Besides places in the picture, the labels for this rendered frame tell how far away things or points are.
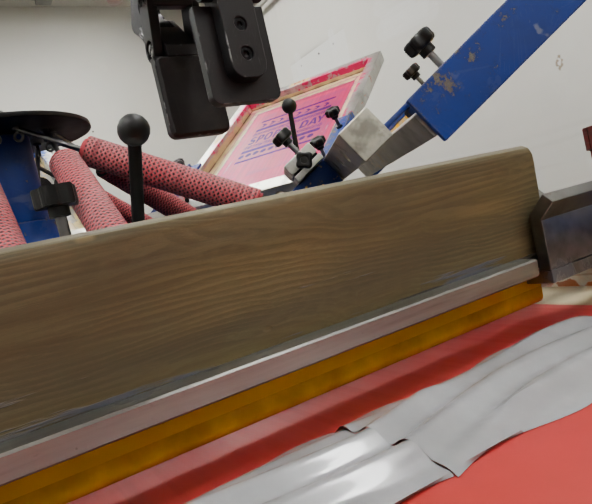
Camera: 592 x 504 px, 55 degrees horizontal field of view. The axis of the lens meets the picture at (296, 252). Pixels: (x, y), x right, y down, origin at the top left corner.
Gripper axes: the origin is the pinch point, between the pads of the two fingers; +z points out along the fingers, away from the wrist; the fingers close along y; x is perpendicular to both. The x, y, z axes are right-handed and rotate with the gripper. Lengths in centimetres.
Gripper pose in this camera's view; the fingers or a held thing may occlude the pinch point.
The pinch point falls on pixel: (212, 80)
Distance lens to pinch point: 27.5
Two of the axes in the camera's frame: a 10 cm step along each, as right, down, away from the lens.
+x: 8.3, -2.2, 5.1
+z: 2.2, 9.7, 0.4
